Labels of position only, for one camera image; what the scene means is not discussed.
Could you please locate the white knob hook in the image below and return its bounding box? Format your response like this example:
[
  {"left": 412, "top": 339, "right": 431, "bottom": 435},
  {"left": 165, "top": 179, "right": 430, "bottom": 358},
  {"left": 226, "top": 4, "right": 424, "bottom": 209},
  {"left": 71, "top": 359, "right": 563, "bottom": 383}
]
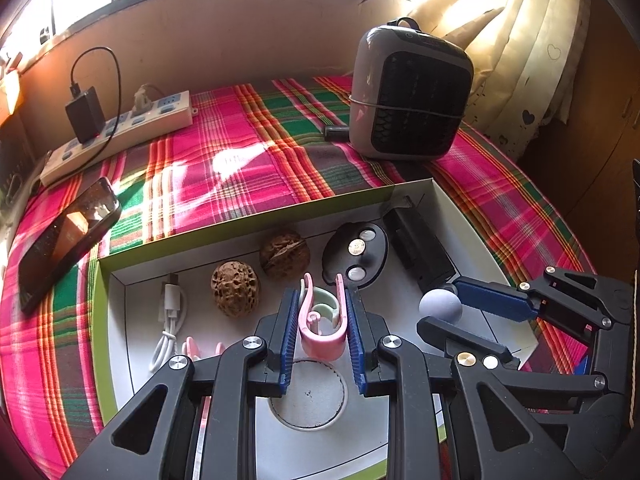
[{"left": 419, "top": 284, "right": 463, "bottom": 324}]

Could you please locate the black smartphone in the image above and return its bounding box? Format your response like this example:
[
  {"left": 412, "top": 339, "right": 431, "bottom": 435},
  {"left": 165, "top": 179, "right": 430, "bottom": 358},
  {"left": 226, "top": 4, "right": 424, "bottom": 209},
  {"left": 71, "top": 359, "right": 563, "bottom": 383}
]
[{"left": 18, "top": 177, "right": 122, "bottom": 315}]

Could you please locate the white power strip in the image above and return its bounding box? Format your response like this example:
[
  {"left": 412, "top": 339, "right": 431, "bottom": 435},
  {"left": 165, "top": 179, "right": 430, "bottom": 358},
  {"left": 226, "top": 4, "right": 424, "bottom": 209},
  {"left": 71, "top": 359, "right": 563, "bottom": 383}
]
[{"left": 39, "top": 91, "right": 194, "bottom": 186}]

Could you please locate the orange storage box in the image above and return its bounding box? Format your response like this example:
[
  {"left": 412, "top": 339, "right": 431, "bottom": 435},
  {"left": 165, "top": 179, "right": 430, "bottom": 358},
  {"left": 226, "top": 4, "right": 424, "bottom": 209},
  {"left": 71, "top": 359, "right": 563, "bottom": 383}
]
[{"left": 0, "top": 70, "right": 21, "bottom": 125}]

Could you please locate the white usb cable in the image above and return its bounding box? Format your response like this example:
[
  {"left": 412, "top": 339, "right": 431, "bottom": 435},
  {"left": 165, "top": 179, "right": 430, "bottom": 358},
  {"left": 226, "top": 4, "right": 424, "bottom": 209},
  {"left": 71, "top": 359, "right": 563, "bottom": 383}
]
[{"left": 148, "top": 272, "right": 189, "bottom": 373}]

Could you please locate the black heater plug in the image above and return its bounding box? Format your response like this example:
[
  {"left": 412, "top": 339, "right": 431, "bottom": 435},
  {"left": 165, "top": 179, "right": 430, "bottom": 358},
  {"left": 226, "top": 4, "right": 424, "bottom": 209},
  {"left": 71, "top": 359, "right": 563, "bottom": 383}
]
[{"left": 323, "top": 125, "right": 349, "bottom": 143}]

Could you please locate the black oval button remote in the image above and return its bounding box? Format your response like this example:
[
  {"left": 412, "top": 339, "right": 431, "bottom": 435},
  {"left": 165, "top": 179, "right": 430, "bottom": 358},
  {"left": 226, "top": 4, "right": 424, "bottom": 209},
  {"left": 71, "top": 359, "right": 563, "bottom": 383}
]
[{"left": 321, "top": 222, "right": 388, "bottom": 289}]

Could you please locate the grey portable heater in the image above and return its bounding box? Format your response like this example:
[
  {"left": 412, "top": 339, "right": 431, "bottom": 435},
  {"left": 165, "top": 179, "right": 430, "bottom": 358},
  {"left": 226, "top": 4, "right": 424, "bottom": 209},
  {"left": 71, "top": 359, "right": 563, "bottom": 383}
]
[{"left": 348, "top": 16, "right": 474, "bottom": 159}]

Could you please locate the plaid bed cover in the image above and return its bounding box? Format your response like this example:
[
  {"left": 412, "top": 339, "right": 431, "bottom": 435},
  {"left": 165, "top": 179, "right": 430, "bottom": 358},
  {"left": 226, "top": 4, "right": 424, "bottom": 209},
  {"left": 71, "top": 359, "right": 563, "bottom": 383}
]
[{"left": 1, "top": 76, "right": 591, "bottom": 479}]

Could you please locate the pitted round walnut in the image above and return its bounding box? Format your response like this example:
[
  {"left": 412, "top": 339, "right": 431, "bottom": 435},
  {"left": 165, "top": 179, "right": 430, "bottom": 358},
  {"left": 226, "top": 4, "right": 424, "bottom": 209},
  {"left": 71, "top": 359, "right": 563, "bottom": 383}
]
[{"left": 210, "top": 260, "right": 260, "bottom": 318}]

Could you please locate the wrinkled brown walnut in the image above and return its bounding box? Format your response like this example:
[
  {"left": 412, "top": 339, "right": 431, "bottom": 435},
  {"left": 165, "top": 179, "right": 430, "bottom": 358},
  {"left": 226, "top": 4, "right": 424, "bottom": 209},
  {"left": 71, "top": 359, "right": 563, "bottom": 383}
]
[{"left": 259, "top": 230, "right": 310, "bottom": 281}]

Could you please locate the black charger adapter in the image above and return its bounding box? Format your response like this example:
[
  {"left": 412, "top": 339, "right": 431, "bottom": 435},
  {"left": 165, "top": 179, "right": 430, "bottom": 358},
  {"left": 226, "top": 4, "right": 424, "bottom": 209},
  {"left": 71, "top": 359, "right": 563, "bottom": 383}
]
[{"left": 65, "top": 82, "right": 105, "bottom": 144}]

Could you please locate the cream heart curtain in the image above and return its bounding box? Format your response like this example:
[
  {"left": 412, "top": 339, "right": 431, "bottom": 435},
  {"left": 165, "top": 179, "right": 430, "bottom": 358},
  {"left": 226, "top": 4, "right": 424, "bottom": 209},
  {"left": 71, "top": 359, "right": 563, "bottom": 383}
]
[{"left": 410, "top": 0, "right": 590, "bottom": 160}]

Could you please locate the white plug in strip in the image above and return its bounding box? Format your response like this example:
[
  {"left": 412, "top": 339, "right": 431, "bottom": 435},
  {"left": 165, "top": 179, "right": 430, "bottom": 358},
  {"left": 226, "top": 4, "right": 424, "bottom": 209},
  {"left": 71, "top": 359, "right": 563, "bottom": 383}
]
[{"left": 131, "top": 82, "right": 165, "bottom": 116}]

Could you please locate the green white cardboard box tray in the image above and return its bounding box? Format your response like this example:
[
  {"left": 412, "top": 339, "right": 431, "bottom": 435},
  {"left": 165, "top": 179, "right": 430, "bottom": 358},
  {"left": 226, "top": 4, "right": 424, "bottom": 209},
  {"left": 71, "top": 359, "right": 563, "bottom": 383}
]
[{"left": 89, "top": 176, "right": 540, "bottom": 480}]

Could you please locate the black rectangular device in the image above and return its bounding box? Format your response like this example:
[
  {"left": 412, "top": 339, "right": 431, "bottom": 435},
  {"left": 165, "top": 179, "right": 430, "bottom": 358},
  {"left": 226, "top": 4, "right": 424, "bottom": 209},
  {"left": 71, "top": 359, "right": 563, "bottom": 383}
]
[{"left": 382, "top": 196, "right": 457, "bottom": 294}]

